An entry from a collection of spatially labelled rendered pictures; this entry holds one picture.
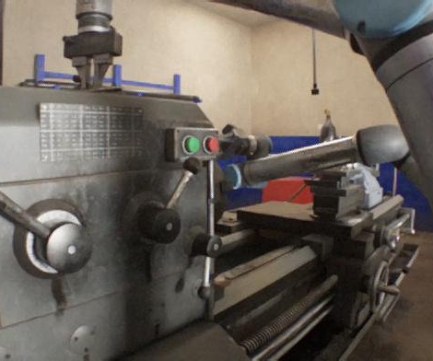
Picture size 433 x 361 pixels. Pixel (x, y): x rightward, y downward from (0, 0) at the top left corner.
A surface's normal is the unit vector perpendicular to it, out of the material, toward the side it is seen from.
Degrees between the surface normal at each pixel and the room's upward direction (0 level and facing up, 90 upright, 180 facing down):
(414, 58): 92
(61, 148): 90
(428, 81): 92
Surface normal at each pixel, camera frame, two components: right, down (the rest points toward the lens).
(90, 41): -0.11, 0.11
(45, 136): 0.76, 0.07
